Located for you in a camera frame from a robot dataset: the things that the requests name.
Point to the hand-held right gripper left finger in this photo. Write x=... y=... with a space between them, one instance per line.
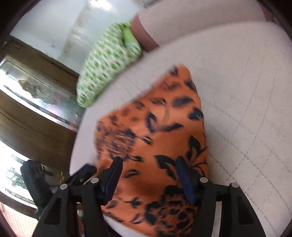
x=111 y=180

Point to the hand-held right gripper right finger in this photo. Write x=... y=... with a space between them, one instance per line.
x=186 y=180

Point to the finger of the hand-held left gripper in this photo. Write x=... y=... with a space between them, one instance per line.
x=84 y=171

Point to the orange floral garment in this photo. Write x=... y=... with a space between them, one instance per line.
x=159 y=114

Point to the wooden door with leaded glass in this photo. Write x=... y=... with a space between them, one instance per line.
x=34 y=114

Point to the green checkered pillow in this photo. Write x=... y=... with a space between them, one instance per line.
x=102 y=63

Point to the pink bolster cushion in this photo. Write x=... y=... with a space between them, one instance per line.
x=182 y=20

